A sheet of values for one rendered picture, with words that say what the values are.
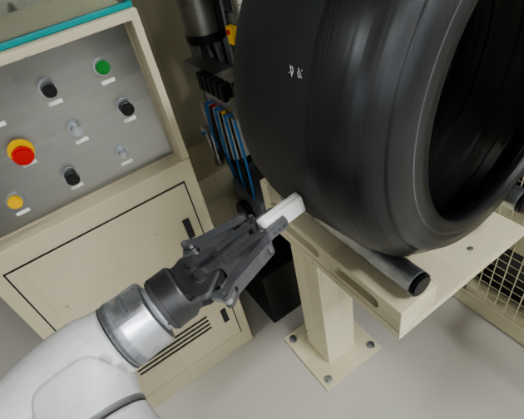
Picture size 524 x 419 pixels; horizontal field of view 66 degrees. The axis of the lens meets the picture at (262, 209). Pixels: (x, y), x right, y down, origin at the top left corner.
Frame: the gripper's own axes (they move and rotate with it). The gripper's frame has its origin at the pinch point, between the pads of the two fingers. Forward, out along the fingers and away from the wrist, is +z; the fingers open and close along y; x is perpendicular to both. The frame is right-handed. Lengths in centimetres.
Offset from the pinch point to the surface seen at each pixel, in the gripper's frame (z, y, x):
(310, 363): 1, 29, 108
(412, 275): 12.8, -11.1, 17.8
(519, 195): 40.1, -11.3, 21.8
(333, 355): 9, 24, 105
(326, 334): 10, 25, 89
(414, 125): 12.0, -12.9, -13.0
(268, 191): 8.1, 22.2, 16.0
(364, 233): 5.9, -9.9, 1.4
